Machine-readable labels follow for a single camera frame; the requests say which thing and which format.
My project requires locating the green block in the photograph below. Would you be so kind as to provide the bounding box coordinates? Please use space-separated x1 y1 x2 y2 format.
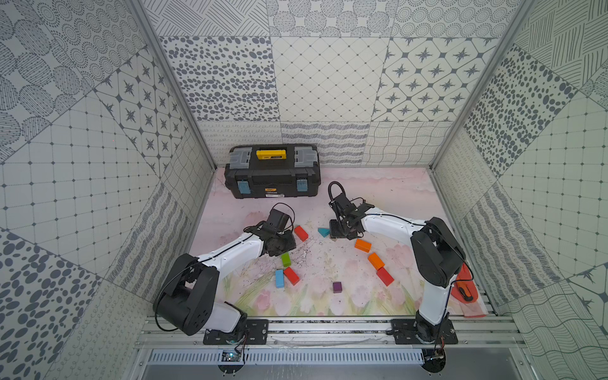
280 253 291 268

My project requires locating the orange block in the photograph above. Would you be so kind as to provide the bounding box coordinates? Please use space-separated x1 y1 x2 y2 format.
367 253 385 271
355 239 372 253

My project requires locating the red block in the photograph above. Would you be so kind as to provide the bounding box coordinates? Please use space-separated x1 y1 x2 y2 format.
283 267 300 286
376 267 394 287
294 226 309 242

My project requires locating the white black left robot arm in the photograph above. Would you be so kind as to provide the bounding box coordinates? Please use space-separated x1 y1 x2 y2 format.
153 222 296 343

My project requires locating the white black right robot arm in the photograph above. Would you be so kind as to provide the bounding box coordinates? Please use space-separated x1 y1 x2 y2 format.
329 193 466 344

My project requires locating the teal triangle block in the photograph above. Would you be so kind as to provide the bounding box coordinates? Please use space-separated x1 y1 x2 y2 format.
318 227 331 238

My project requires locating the light blue block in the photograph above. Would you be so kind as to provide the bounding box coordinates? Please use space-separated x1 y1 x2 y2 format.
275 269 285 289

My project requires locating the purple cube block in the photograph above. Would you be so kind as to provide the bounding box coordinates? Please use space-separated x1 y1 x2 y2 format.
332 282 342 294

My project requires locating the black plastic toolbox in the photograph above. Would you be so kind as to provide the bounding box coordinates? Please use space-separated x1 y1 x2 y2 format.
224 144 321 199

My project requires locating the orange black screwdriver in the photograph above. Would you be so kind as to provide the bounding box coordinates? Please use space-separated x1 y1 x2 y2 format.
454 280 478 303

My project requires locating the red work glove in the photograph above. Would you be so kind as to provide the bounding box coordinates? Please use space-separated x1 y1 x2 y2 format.
451 263 479 304

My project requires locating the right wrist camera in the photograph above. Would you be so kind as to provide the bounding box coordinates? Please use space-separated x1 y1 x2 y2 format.
331 193 356 218

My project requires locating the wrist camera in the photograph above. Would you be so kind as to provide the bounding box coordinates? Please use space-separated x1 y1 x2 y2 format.
331 193 356 218
263 209 291 234

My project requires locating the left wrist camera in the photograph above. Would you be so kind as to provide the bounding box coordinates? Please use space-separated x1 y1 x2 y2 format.
263 209 291 234

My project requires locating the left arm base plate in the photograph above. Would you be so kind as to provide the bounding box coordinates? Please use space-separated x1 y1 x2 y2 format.
204 318 269 345

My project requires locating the aluminium rail frame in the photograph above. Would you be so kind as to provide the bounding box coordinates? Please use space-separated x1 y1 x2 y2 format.
135 315 526 349

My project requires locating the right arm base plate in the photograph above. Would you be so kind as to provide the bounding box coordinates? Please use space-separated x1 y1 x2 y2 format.
386 318 459 345

